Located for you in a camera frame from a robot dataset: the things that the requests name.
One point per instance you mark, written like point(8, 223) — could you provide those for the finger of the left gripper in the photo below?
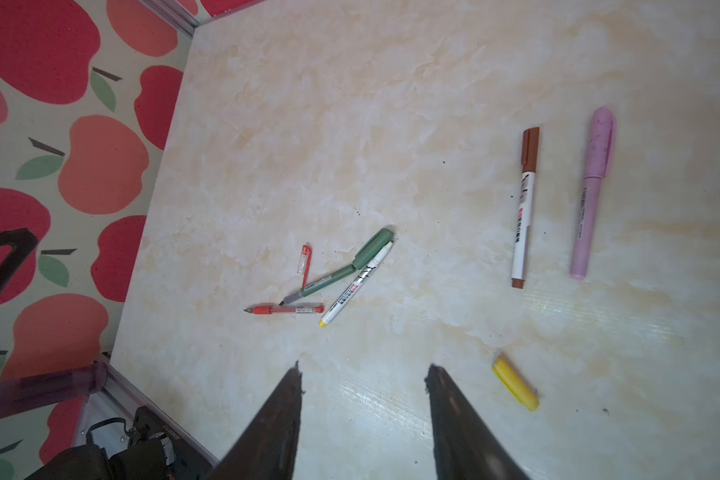
point(22, 242)

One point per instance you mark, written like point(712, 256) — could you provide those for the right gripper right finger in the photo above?
point(464, 447)

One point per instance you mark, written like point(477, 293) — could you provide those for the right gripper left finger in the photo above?
point(267, 448)

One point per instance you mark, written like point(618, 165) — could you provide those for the yellow pen cap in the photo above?
point(520, 390)

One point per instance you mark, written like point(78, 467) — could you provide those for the pink fountain pen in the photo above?
point(585, 229)

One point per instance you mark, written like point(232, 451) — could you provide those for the white pen brown end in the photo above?
point(524, 219)

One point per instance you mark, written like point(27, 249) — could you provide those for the brown pen cap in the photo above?
point(530, 148)

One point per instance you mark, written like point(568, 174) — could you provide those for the pink pen cap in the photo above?
point(601, 142)

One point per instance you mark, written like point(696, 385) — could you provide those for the red gel pen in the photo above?
point(271, 309)

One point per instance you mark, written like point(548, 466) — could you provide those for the green marker pen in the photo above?
point(319, 284)

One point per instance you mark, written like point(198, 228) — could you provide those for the clear red pen cap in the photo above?
point(304, 263)

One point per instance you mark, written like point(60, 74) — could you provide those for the green pen cap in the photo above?
point(371, 248)

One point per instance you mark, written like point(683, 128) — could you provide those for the aluminium front rail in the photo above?
point(119, 416)

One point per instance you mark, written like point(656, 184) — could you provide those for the left aluminium corner post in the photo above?
point(174, 14)

